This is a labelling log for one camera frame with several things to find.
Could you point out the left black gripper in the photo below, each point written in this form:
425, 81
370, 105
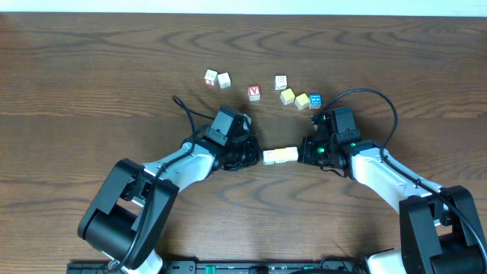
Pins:
258, 155

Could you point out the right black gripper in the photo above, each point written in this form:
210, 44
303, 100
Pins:
305, 151

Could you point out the white block green side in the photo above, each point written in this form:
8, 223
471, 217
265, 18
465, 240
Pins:
269, 157

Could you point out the white ladybug block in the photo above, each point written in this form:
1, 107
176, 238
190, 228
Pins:
292, 153

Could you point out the yellow block letter O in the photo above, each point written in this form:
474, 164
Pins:
280, 155

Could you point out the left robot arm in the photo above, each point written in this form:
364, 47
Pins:
129, 212

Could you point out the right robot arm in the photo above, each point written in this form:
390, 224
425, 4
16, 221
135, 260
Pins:
440, 230

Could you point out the blue top block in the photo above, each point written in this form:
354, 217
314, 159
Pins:
315, 101

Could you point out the yellow block letter B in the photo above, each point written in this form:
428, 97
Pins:
302, 101

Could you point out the red letter A block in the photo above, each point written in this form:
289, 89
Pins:
254, 92

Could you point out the yellow block with plane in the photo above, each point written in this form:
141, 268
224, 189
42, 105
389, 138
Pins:
287, 96

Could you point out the plain white block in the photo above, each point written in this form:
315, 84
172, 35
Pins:
224, 80

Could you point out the white block blue X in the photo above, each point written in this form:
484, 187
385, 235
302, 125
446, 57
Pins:
281, 82

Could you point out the white block red side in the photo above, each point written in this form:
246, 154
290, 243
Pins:
211, 77

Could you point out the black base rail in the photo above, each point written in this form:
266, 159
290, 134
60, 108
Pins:
330, 264

